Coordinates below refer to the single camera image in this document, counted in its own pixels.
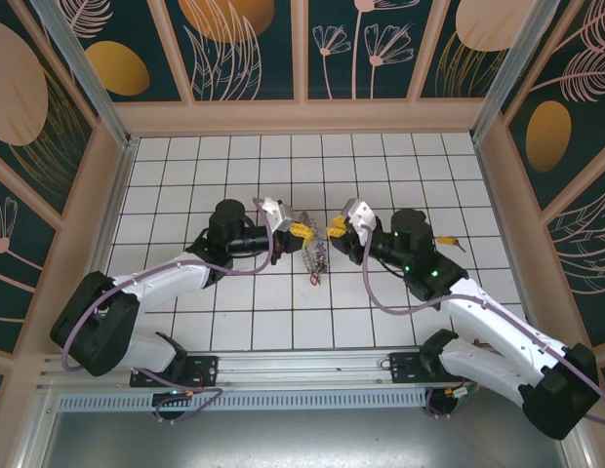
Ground round metal keyring disc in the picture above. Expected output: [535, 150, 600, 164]
[296, 209, 334, 275]

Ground grey metal plate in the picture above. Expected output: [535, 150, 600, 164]
[19, 407, 585, 468]

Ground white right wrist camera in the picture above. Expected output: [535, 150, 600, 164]
[340, 197, 381, 246]

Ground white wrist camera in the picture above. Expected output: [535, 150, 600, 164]
[340, 197, 381, 246]
[260, 196, 298, 234]

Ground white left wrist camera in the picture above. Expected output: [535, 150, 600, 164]
[260, 196, 298, 234]

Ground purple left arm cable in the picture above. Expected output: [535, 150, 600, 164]
[61, 197, 277, 374]

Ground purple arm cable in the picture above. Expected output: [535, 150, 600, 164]
[61, 197, 277, 374]
[359, 221, 605, 425]

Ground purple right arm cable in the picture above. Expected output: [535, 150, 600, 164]
[359, 221, 605, 425]

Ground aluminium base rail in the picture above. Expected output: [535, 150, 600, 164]
[36, 349, 484, 390]

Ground grey slotted cable duct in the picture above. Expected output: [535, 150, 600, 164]
[36, 388, 433, 414]

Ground wall panel with pink flowers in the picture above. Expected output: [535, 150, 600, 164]
[306, 0, 424, 102]

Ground wall panel orange disc leaves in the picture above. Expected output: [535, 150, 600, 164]
[163, 0, 297, 102]

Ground wall panel pink feather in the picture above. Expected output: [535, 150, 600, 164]
[541, 179, 605, 355]

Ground wall panel orange oval leaves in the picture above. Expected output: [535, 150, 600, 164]
[58, 0, 184, 103]

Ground wall panel pink disc gold lines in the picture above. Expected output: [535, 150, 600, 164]
[418, 0, 528, 101]

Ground aluminium corner post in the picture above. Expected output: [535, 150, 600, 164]
[30, 0, 139, 151]
[469, 0, 561, 143]

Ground wall panel orange oval feathers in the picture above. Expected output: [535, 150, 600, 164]
[500, 0, 605, 214]

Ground wall panel single pink flower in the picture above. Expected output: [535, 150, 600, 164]
[0, 165, 60, 357]

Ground wall panel large pink disc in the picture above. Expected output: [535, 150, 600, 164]
[0, 0, 99, 230]

